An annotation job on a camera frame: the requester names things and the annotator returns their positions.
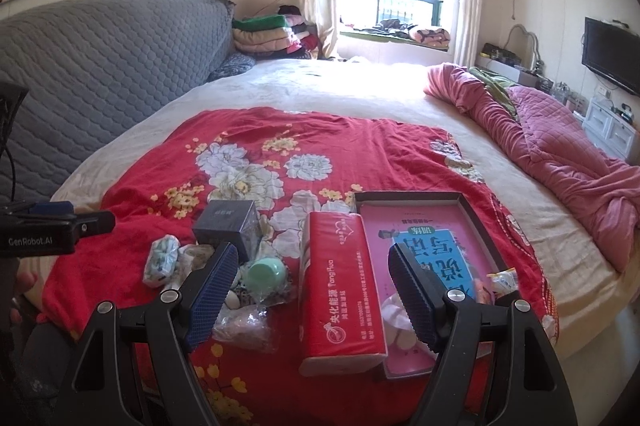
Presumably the pink book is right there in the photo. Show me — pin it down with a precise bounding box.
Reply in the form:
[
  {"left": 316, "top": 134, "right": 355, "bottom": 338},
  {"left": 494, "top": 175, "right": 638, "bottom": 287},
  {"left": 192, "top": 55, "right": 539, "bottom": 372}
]
[{"left": 361, "top": 201, "right": 501, "bottom": 369}]

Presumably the dark patterned pillow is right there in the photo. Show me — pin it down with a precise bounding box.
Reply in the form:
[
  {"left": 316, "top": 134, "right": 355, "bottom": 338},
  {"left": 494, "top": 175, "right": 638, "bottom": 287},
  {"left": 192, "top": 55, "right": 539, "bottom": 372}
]
[{"left": 207, "top": 52, "right": 257, "bottom": 82}]

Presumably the green cloth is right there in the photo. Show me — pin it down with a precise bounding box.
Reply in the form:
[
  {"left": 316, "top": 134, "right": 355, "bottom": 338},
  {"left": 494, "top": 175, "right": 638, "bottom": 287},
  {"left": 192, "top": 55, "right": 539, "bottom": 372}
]
[{"left": 470, "top": 67, "right": 516, "bottom": 114}]

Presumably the white cabinet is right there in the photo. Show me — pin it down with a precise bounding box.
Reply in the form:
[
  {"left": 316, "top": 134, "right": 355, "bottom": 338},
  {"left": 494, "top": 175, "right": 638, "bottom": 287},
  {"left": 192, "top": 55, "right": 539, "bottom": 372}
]
[{"left": 582, "top": 99, "right": 640, "bottom": 162}]

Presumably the green round jar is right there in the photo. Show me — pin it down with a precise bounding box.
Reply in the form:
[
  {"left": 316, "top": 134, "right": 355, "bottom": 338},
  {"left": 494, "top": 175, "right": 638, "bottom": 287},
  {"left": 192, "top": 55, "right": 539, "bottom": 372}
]
[{"left": 247, "top": 259, "right": 288, "bottom": 299}]

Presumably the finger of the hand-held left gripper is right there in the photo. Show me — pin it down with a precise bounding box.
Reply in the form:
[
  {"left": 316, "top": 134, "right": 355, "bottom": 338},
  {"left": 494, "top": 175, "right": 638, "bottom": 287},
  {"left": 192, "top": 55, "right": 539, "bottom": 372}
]
[
  {"left": 72, "top": 211, "right": 117, "bottom": 238},
  {"left": 0, "top": 201, "right": 76, "bottom": 221}
]

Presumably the grey quilted headboard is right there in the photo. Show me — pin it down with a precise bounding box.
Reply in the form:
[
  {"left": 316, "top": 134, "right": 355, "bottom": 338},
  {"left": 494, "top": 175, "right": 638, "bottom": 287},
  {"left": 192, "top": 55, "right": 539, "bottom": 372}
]
[{"left": 0, "top": 0, "right": 236, "bottom": 207}]

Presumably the dressing table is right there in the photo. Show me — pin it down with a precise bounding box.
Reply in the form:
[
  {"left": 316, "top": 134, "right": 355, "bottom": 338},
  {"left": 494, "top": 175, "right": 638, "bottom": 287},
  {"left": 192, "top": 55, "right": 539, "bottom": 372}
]
[{"left": 477, "top": 41, "right": 556, "bottom": 93}]

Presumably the person's left hand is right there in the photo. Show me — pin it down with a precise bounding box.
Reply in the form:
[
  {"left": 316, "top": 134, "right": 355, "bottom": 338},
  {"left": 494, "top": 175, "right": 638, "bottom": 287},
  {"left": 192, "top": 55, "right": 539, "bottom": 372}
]
[{"left": 10, "top": 266, "right": 51, "bottom": 331}]

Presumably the dark blue glossy box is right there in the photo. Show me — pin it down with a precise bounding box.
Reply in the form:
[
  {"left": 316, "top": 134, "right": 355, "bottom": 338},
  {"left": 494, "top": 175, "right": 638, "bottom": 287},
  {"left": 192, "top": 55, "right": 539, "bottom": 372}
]
[{"left": 192, "top": 200, "right": 261, "bottom": 259}]

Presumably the bed with cream sheet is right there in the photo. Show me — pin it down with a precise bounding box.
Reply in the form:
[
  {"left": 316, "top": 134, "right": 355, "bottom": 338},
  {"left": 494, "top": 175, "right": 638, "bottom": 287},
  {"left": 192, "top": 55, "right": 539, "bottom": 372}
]
[{"left": 50, "top": 56, "right": 640, "bottom": 357}]

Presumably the white yellow snack packet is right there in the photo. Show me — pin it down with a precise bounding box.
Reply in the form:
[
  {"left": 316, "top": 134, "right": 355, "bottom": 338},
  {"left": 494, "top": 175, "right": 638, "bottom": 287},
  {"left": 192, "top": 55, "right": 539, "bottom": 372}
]
[{"left": 487, "top": 269, "right": 521, "bottom": 304}]

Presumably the floral tissue pack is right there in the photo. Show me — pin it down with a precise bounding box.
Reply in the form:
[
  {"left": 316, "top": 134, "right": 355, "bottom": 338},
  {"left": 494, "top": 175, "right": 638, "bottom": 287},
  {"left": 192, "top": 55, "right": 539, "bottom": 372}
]
[{"left": 143, "top": 235, "right": 181, "bottom": 289}]

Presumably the black cable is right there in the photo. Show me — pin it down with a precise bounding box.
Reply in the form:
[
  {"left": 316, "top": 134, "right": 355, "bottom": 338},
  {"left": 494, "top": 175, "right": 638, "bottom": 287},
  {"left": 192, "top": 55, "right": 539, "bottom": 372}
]
[{"left": 2, "top": 141, "right": 18, "bottom": 204}]

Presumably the red tissue box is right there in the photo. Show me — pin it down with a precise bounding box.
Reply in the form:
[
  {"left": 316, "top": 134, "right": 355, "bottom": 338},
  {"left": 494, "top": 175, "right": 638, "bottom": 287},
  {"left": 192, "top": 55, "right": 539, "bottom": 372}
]
[{"left": 298, "top": 211, "right": 388, "bottom": 378}]

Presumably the patterned blanket on windowsill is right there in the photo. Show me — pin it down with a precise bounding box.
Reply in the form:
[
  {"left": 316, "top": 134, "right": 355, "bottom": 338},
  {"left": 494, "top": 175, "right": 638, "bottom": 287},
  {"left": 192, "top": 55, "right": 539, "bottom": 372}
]
[{"left": 409, "top": 25, "right": 452, "bottom": 52}]

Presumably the pink quilt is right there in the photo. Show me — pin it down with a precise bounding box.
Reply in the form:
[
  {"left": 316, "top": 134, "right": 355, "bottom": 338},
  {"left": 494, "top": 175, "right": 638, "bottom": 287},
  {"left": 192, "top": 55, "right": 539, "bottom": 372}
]
[{"left": 425, "top": 62, "right": 640, "bottom": 274}]

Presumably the vanity mirror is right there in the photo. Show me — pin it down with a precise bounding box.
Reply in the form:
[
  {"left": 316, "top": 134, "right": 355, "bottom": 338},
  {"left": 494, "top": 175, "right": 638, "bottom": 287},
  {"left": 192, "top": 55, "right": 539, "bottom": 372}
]
[{"left": 507, "top": 24, "right": 541, "bottom": 67}]

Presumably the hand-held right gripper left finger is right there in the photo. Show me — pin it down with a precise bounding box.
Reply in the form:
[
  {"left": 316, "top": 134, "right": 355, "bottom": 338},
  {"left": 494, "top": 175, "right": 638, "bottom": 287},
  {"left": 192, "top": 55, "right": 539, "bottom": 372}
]
[{"left": 67, "top": 241, "right": 241, "bottom": 426}]

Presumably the stack of folded blankets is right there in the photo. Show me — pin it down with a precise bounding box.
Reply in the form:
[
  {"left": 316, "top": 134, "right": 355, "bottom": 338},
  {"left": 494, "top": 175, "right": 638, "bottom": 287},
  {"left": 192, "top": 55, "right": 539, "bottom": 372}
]
[{"left": 232, "top": 5, "right": 318, "bottom": 60}]

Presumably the red floral blanket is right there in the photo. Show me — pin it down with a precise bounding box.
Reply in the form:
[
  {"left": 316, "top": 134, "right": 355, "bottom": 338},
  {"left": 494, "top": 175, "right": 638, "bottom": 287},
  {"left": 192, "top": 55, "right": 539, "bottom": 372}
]
[{"left": 42, "top": 107, "right": 558, "bottom": 426}]

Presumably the clear plastic bag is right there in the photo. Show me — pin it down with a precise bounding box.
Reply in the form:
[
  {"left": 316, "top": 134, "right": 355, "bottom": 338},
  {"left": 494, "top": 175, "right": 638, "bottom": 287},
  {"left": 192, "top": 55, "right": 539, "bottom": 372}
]
[{"left": 212, "top": 301, "right": 281, "bottom": 354}]

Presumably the black television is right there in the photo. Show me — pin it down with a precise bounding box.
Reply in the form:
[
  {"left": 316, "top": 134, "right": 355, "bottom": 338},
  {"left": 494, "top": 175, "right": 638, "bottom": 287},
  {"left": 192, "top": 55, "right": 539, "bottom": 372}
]
[{"left": 582, "top": 17, "right": 640, "bottom": 97}]

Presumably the shallow grey cardboard box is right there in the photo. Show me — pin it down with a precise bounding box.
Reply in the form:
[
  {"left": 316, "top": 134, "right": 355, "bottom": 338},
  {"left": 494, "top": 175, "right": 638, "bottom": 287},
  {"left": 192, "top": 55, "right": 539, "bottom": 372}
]
[{"left": 352, "top": 191, "right": 518, "bottom": 379}]

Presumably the bag of white cotton pads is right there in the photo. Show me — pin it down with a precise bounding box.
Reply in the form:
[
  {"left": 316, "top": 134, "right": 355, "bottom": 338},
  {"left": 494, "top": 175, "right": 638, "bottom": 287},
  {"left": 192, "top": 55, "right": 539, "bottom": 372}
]
[{"left": 382, "top": 293, "right": 436, "bottom": 353}]

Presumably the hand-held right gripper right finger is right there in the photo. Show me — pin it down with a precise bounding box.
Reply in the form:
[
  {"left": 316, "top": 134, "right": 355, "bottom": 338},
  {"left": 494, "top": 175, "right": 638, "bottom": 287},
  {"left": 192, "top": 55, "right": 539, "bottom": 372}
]
[{"left": 387, "top": 242, "right": 573, "bottom": 426}]

